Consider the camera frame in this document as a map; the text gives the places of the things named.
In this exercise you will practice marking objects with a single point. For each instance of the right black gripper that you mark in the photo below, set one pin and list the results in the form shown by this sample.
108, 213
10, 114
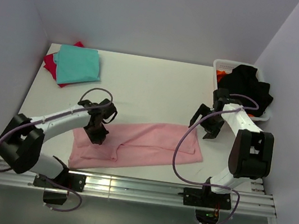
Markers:
216, 129

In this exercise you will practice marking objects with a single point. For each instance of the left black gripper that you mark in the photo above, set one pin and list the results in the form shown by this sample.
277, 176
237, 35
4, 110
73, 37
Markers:
98, 138

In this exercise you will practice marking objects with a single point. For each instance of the pink t shirt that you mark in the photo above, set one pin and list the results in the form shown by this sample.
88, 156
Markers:
127, 145

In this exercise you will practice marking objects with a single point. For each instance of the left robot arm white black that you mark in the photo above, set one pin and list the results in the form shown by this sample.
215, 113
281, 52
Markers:
22, 140

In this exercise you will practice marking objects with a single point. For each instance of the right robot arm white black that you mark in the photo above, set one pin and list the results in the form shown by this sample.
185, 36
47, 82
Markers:
252, 150

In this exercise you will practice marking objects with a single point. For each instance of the orange t shirt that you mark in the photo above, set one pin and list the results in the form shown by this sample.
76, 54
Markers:
220, 74

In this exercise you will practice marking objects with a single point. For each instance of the black t shirt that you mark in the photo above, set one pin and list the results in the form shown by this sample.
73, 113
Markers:
242, 80

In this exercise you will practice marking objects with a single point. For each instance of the white plastic basket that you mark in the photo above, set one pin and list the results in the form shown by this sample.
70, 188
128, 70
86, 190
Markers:
228, 66

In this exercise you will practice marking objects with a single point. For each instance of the folded teal t shirt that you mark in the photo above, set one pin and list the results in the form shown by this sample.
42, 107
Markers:
76, 65

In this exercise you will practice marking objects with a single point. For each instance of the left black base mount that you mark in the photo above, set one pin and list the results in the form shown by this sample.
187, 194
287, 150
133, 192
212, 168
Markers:
64, 182

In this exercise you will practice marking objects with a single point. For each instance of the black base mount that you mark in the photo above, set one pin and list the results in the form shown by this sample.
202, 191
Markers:
64, 182
205, 198

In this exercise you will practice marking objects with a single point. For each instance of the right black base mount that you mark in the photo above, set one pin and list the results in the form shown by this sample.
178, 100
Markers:
205, 198

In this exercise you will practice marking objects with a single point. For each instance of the aluminium rail frame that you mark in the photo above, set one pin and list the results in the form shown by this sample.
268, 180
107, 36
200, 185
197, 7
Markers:
111, 199

